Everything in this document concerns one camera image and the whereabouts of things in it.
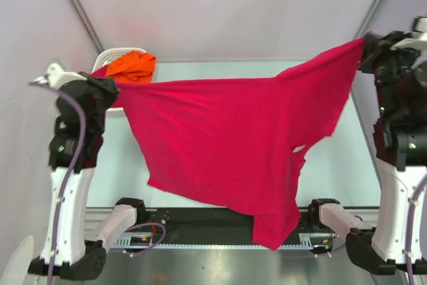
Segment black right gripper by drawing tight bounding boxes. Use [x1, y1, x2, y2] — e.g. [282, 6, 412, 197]
[356, 29, 427, 116]

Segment orange t shirt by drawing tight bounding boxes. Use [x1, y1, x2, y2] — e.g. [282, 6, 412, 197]
[105, 50, 157, 83]

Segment pink t shirt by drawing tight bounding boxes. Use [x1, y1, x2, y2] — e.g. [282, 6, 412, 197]
[95, 38, 365, 250]

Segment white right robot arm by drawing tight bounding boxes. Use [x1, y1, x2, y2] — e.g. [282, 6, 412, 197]
[308, 27, 426, 279]

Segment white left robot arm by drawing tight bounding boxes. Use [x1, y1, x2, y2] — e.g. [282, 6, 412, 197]
[28, 67, 147, 284]

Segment white perforated laundry basket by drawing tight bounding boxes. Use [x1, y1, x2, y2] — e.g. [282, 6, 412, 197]
[91, 47, 150, 119]

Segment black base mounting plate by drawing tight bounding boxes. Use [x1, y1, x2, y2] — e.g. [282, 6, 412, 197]
[145, 209, 337, 245]

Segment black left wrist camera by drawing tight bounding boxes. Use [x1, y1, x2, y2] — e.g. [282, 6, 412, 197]
[33, 61, 86, 89]

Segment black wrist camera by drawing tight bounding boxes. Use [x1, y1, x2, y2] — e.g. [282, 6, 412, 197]
[33, 61, 86, 89]
[391, 16, 427, 51]

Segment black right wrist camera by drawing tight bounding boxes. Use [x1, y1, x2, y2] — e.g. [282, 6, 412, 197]
[391, 16, 427, 51]

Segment aluminium right corner post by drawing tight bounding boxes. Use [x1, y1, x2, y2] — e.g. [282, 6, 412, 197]
[353, 0, 405, 39]

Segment aluminium corner post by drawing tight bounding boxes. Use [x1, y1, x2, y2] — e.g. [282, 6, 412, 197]
[353, 0, 405, 39]
[68, 0, 104, 53]

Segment aluminium front frame rail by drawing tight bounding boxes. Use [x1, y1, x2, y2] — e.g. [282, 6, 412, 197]
[85, 206, 379, 230]

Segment aluminium left corner post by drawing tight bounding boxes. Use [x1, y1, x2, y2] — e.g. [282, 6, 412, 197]
[68, 0, 104, 53]

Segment white slotted cable duct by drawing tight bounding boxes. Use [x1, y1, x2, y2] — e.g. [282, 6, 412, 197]
[112, 233, 333, 250]

